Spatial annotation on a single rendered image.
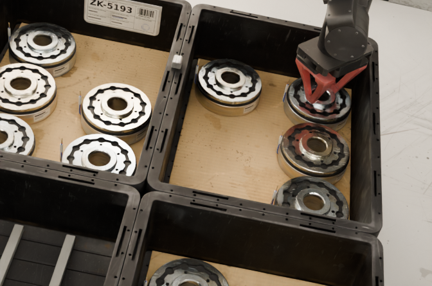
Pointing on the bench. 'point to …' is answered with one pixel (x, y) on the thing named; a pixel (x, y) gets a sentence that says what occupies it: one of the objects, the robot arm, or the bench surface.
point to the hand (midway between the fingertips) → (322, 92)
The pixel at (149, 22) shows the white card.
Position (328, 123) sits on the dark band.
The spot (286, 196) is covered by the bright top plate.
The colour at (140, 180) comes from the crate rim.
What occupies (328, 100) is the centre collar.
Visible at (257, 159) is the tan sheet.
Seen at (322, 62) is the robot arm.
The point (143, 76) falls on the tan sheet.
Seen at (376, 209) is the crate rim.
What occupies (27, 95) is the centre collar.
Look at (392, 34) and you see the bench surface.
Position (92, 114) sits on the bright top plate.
